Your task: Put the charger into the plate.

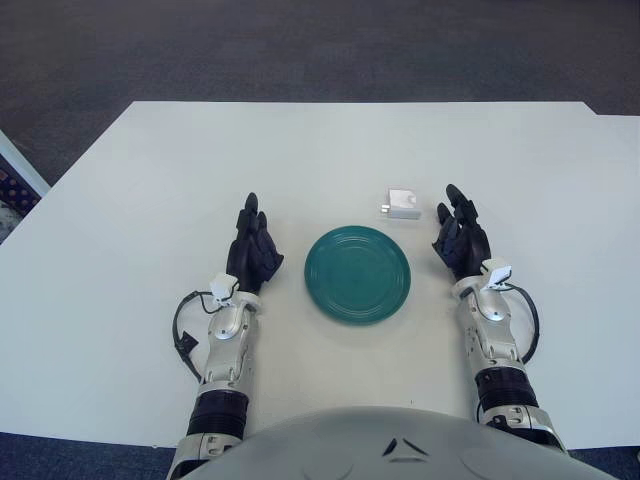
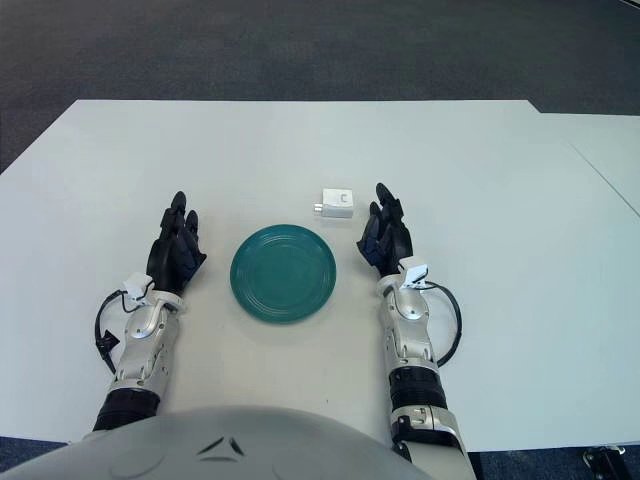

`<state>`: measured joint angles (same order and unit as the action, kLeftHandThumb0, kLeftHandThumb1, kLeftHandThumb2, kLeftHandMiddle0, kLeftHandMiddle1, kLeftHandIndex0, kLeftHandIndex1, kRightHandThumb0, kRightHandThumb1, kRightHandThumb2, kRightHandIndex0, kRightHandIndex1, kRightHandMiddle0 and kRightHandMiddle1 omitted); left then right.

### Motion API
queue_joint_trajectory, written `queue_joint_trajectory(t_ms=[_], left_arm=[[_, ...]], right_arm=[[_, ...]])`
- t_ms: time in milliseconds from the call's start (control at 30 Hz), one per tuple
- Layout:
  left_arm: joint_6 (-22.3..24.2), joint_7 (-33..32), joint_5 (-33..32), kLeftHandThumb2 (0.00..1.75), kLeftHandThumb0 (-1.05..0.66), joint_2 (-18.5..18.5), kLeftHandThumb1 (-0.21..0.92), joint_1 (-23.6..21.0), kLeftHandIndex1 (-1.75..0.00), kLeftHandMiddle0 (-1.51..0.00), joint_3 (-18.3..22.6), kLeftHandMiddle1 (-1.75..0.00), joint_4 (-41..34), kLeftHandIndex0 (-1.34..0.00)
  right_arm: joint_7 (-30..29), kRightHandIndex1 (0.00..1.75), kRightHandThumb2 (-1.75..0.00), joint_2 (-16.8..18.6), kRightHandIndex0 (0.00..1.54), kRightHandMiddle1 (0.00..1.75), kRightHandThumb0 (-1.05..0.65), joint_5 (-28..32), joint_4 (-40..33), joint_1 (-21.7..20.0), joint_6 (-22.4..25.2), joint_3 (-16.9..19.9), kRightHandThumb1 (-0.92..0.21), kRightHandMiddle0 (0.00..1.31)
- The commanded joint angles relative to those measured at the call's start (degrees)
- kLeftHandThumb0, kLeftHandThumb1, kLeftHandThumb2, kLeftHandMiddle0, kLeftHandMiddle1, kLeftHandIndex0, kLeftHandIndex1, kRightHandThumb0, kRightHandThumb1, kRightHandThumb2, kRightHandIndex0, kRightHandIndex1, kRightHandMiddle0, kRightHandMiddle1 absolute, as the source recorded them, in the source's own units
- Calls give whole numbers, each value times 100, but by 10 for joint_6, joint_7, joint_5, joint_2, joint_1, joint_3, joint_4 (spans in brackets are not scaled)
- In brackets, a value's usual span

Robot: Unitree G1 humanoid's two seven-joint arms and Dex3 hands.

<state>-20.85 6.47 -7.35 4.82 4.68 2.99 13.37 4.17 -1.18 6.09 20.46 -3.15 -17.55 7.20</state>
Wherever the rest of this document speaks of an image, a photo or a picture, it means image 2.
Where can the white charger block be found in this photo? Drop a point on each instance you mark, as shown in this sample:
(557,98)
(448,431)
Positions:
(337,202)

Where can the grey robot torso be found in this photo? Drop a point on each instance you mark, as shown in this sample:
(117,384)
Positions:
(210,450)

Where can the black metal table foot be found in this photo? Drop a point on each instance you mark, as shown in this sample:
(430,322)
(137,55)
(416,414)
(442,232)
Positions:
(605,462)

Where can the teal round plate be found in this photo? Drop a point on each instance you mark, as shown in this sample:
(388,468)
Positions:
(283,274)

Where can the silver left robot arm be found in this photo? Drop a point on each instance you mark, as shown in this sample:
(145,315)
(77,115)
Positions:
(142,335)

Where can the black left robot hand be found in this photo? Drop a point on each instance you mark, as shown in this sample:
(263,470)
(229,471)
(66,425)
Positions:
(170,255)

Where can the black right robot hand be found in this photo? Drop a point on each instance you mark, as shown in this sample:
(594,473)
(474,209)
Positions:
(387,245)

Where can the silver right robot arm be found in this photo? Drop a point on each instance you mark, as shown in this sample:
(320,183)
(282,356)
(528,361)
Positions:
(415,350)

